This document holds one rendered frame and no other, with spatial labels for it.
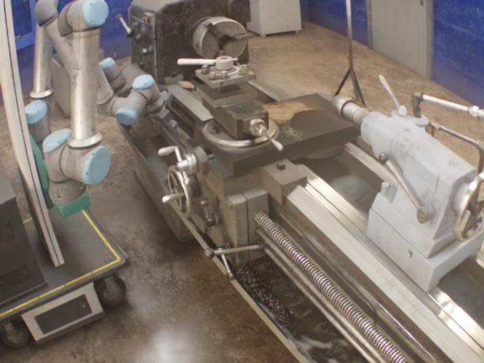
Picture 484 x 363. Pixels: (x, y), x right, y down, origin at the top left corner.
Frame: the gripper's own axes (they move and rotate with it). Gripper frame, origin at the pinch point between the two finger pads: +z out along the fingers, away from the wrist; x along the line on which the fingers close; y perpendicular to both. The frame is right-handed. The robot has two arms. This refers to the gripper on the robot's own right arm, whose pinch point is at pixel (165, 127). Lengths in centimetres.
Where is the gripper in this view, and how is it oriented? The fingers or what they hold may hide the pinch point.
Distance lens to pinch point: 234.1
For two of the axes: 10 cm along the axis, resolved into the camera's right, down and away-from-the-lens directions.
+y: -6.4, 7.2, -2.8
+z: 2.4, 5.3, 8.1
